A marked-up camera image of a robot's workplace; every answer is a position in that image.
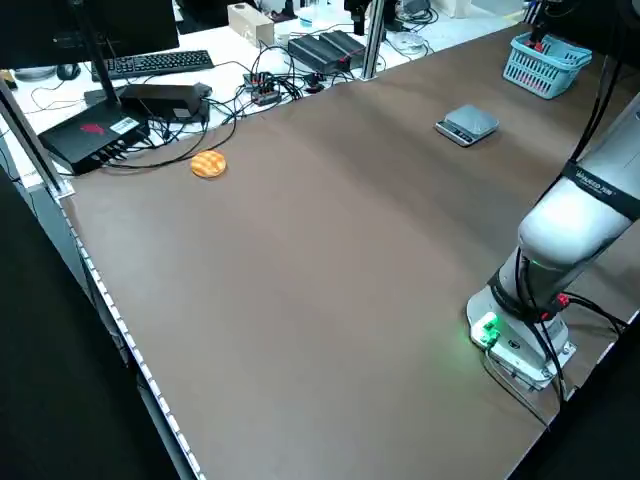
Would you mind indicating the round orange checkered bread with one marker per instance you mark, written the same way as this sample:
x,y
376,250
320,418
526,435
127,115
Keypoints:
x,y
209,165

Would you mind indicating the silver digital kitchen scale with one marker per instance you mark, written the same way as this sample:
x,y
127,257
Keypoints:
x,y
470,120

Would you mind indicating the aluminium frame profile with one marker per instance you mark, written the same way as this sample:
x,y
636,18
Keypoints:
x,y
30,135

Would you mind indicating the grey hub with red plugs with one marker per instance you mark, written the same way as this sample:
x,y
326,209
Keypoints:
x,y
262,90

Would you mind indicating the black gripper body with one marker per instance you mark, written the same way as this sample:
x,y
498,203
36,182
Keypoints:
x,y
542,17

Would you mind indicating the beige box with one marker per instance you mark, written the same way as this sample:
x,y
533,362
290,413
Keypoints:
x,y
250,25

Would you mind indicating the white round disc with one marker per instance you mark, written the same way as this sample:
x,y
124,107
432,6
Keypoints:
x,y
409,41

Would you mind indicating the light blue plastic shopping basket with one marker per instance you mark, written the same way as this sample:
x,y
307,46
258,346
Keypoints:
x,y
545,75

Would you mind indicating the black box with red logo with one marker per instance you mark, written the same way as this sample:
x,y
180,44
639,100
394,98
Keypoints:
x,y
85,137

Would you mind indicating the aluminium camera post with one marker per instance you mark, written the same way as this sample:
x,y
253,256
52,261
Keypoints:
x,y
374,40

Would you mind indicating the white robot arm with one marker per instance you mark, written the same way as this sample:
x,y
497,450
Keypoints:
x,y
570,235

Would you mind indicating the black power supply brick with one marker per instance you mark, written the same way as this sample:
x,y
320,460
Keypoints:
x,y
345,41
315,52

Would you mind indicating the black keyboard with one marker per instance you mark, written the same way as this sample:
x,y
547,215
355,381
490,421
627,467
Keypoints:
x,y
150,64

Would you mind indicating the black monitor stand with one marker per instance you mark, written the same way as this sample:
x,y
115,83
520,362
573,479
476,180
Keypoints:
x,y
97,60

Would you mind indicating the white desk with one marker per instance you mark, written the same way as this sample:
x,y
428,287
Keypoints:
x,y
222,60

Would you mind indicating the black power adapter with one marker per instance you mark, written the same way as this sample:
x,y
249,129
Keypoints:
x,y
165,100

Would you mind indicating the black computer monitor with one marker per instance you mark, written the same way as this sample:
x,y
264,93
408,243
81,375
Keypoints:
x,y
125,25

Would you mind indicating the white paper cup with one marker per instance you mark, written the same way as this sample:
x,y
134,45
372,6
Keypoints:
x,y
283,40

